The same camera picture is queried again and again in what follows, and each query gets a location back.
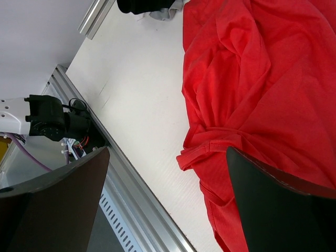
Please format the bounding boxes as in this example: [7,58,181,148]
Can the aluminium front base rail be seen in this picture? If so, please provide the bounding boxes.
[41,64,197,252]

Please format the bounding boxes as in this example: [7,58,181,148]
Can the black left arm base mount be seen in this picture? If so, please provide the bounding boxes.
[72,118,107,158]

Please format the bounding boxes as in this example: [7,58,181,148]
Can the red tank top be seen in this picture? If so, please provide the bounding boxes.
[177,1,335,251]

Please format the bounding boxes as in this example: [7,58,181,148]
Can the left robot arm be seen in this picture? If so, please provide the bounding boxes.
[1,94,91,142]

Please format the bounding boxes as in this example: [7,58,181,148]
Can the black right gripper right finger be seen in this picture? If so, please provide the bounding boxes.
[226,147,335,251]

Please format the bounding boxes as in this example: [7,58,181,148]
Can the white slotted cable duct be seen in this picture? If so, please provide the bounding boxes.
[99,190,142,252]

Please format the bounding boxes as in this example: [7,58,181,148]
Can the black tank top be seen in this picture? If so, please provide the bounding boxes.
[117,0,175,15]

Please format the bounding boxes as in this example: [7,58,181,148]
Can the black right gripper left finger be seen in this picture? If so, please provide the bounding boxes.
[1,147,110,251]

